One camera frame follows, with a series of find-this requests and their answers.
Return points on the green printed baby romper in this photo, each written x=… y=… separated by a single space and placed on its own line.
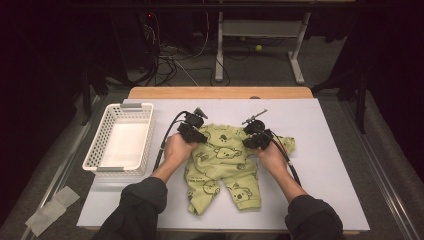
x=226 y=160

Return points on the person's left hand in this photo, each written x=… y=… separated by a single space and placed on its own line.
x=178 y=151

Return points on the white metal desk frame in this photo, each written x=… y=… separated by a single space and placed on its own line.
x=263 y=28

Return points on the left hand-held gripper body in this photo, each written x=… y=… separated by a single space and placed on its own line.
x=190 y=128

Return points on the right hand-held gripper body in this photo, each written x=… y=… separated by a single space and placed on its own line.
x=260 y=136

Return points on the metal floor rail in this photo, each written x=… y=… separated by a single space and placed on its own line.
x=385 y=186
x=60 y=171

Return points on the yellow tennis ball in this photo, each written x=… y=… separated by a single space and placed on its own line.
x=258 y=47

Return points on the white table mat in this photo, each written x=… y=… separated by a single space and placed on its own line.
x=326 y=183

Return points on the white perforated plastic basket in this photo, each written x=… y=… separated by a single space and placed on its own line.
x=126 y=115

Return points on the person's right hand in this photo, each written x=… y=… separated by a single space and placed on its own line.
x=273 y=158

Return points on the dark box with red light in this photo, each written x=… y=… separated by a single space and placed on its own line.
x=133 y=36

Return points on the grey tape patch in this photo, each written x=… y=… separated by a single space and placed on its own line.
x=50 y=210

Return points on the black stand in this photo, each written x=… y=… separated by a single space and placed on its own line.
x=361 y=106
x=86 y=96

